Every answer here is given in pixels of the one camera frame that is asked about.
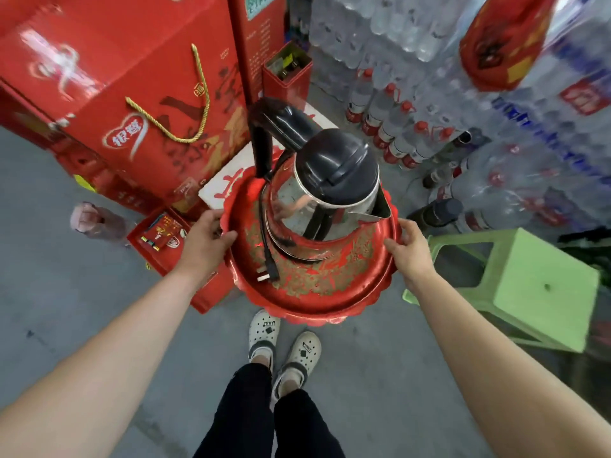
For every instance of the flat open red box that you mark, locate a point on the flat open red box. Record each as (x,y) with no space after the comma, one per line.
(164,238)

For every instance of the person's left white clog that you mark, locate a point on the person's left white clog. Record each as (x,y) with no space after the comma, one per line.
(264,331)

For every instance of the steel electric kettle black lid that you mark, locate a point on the steel electric kettle black lid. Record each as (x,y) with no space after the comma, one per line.
(336,164)

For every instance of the person's right leg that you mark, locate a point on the person's right leg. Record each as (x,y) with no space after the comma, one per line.
(305,429)

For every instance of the person's leg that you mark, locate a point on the person's leg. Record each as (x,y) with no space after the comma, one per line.
(246,414)
(305,429)

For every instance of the person's left thumb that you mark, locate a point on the person's left thumb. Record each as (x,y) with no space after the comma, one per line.
(227,238)

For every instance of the green plastic stool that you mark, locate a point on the green plastic stool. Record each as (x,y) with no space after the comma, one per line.
(534,286)

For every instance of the person's right thumb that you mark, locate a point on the person's right thumb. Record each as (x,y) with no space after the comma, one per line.
(392,246)

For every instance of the person's right white clog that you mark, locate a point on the person's right white clog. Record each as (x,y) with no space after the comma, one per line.
(301,355)

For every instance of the person's left leg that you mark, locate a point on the person's left leg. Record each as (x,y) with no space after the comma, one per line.
(246,414)

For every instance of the pink drinking bottle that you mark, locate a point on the pink drinking bottle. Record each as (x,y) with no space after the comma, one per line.
(98,223)

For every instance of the person's left forearm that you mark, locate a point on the person's left forearm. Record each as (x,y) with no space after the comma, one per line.
(95,376)

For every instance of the round red gold-patterned tray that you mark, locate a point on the round red gold-patterned tray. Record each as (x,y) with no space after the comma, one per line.
(324,283)

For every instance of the stack of low red boxes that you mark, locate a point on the stack of low red boxes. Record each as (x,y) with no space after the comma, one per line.
(71,157)

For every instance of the row of red-capped bottles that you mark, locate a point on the row of red-capped bottles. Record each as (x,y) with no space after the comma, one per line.
(391,123)

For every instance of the person's right hand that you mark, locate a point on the person's right hand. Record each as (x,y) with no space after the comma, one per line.
(414,257)

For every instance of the red yellow plastic bag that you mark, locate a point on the red yellow plastic bag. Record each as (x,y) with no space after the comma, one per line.
(506,38)

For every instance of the person's left hand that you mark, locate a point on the person's left hand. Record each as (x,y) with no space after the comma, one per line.
(203,245)

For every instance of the person's white clog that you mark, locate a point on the person's white clog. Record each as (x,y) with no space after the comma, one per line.
(264,331)
(301,355)

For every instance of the person's right forearm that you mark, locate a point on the person's right forearm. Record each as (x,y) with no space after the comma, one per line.
(506,376)

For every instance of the stack of wrapped water bottles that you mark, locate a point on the stack of wrapped water bottles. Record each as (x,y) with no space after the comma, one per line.
(539,152)

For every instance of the tall red carton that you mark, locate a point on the tall red carton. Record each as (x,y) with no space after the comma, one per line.
(257,38)

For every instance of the small open red box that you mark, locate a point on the small open red box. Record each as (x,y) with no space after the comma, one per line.
(284,83)

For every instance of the white red-printed flat box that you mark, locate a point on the white red-printed flat box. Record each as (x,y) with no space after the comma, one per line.
(229,181)

